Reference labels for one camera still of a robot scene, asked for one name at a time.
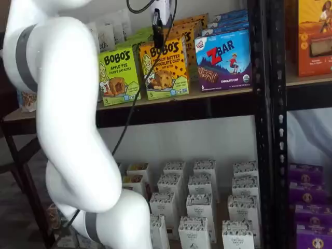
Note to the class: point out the white patterned pantry box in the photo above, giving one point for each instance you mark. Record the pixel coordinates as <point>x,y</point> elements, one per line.
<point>204,168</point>
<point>242,208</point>
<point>244,186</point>
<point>237,235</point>
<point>169,186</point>
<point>174,169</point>
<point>193,233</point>
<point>199,184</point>
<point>244,169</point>
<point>199,207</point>
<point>162,206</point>
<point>159,233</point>

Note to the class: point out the wooden shelf board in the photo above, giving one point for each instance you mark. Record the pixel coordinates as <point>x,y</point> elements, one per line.
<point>308,80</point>
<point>181,95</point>

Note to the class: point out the white granola bag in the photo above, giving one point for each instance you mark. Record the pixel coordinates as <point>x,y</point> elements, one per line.
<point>118,29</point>
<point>126,24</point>
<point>27,101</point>

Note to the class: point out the tall orange cookie box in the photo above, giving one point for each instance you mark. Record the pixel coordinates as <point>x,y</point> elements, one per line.
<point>311,39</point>

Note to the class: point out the orange Bobo's peanut butter box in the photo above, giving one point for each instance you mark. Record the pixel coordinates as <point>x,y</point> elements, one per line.
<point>166,75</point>
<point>193,26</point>
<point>197,18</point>
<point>188,46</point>

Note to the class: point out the white plastic sheet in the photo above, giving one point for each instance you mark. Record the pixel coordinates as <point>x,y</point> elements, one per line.
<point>311,135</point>

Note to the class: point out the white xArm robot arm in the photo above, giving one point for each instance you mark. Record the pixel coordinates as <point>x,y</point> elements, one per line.
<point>64,103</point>

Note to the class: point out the blue purple Zbar box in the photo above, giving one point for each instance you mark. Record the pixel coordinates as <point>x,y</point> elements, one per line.
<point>223,62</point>
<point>230,15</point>
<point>228,22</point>
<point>225,28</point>

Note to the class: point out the black metal shelf rack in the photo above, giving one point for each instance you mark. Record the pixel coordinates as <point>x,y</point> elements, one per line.
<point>181,109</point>
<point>278,129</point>

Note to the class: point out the yellow label granola box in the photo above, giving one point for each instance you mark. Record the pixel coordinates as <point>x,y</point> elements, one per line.
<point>132,184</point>
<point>137,169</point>

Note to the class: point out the purple snack box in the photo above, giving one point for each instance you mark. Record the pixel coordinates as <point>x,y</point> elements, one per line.
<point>307,192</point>
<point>312,214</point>
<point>306,172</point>
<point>313,237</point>

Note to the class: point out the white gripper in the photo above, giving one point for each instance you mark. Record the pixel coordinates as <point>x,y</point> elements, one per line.
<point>162,10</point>

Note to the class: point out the green Bobo's apple pie box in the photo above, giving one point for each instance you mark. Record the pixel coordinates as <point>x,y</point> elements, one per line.
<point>144,30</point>
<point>142,39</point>
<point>116,77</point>
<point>127,45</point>

